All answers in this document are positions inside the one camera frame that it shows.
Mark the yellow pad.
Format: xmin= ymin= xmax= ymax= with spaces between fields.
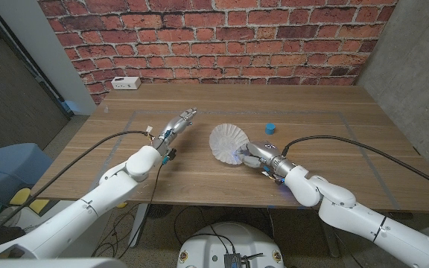
xmin=9 ymin=188 xmax=32 ymax=206
xmin=28 ymin=199 xmax=51 ymax=215

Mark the white paper coffee filter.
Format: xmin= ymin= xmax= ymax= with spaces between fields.
xmin=209 ymin=124 xmax=251 ymax=165

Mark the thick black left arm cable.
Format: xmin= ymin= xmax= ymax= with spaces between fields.
xmin=0 ymin=130 xmax=151 ymax=245

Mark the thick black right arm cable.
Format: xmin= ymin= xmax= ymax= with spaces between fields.
xmin=282 ymin=135 xmax=429 ymax=195

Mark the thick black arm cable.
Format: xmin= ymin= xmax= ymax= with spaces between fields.
xmin=282 ymin=135 xmax=429 ymax=195
xmin=0 ymin=130 xmax=151 ymax=245

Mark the blue upholstered seat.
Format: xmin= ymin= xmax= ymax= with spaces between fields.
xmin=0 ymin=143 xmax=54 ymax=205

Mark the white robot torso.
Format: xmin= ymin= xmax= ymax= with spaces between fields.
xmin=177 ymin=222 xmax=285 ymax=268

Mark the black torso cable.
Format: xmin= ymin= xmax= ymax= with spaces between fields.
xmin=173 ymin=205 xmax=238 ymax=256

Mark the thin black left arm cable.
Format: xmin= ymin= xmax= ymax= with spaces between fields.
xmin=116 ymin=162 xmax=165 ymax=260

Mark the red brick printed backdrop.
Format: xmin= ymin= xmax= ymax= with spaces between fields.
xmin=37 ymin=0 xmax=398 ymax=105

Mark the grey finned torso module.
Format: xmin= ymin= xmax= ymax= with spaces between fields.
xmin=223 ymin=252 xmax=242 ymax=268

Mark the grey table leg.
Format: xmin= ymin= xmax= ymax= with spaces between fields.
xmin=318 ymin=210 xmax=343 ymax=258
xmin=127 ymin=203 xmax=149 ymax=249

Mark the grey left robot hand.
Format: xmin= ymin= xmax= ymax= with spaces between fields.
xmin=153 ymin=107 xmax=198 ymax=150

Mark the white power strip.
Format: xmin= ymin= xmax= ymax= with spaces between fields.
xmin=110 ymin=76 xmax=142 ymax=91

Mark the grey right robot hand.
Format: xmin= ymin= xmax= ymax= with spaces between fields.
xmin=236 ymin=140 xmax=294 ymax=176

